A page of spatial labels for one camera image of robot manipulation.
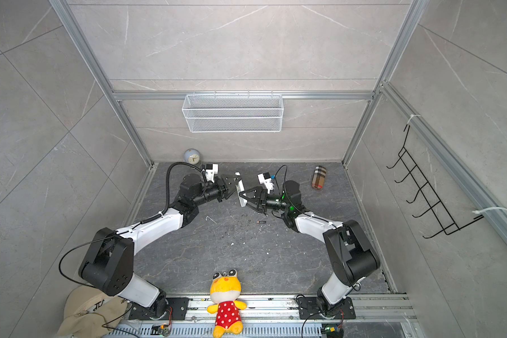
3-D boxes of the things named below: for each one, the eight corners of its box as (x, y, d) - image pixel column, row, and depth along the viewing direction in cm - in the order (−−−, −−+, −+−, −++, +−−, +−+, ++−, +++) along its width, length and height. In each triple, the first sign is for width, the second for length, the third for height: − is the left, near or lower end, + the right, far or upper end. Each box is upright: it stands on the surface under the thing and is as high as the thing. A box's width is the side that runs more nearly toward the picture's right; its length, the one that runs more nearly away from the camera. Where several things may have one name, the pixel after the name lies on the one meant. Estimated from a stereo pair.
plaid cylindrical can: (309, 188, 111) (310, 184, 109) (314, 168, 121) (315, 164, 118) (321, 191, 110) (323, 187, 107) (326, 171, 119) (327, 167, 116)
